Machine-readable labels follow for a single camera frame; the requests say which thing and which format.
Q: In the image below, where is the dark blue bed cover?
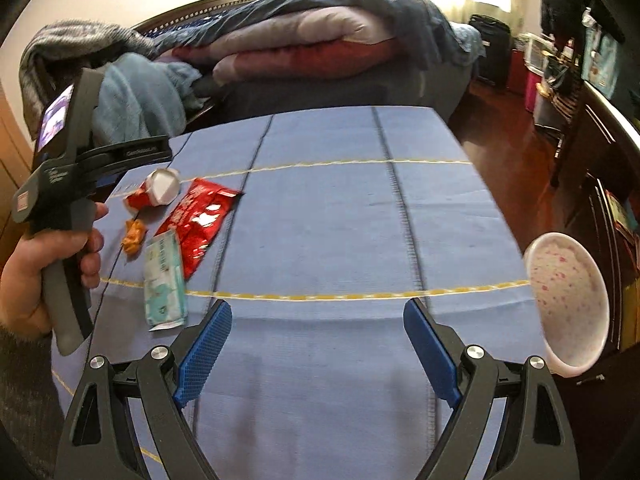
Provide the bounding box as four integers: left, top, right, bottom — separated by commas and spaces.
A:
153, 0, 484, 122

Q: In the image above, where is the dark wooden dresser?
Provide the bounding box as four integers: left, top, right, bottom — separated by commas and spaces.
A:
551, 82, 639, 356

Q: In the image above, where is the grey knitted blanket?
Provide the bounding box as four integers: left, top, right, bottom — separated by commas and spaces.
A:
18, 20, 155, 138

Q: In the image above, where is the grey sleeve forearm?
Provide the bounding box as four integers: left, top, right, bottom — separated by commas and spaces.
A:
1, 330, 64, 479

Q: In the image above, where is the light blue towel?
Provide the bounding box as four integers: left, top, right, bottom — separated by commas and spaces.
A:
91, 52, 204, 146

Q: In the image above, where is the brown wooden wardrobe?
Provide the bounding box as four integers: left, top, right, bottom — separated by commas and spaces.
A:
0, 90, 32, 266

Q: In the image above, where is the pink red folded quilt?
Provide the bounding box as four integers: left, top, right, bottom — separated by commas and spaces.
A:
170, 6, 405, 86

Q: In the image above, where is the dark wooden headboard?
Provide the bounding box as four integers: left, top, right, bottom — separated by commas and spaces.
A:
134, 0, 255, 37

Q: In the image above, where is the light green tissue pack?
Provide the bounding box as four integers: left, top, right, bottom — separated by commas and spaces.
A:
143, 230, 188, 332

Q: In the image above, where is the light blue tablecloth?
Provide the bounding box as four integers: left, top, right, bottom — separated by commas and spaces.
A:
49, 104, 554, 480

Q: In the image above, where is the person's left hand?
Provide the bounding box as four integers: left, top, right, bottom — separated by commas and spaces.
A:
1, 228, 104, 340

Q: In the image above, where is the pink speckled trash bin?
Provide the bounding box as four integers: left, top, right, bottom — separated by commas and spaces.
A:
523, 232, 611, 378

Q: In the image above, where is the red white crumpled cup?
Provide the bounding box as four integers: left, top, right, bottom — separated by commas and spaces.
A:
124, 168, 180, 212

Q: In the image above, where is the orange crumpled trash piece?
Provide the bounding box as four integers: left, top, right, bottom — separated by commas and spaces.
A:
120, 219, 148, 257

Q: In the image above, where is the black suitcase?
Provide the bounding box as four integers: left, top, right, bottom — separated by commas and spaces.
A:
469, 14, 512, 88

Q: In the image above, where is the red snack packet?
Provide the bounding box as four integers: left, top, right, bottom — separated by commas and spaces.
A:
156, 178, 243, 281

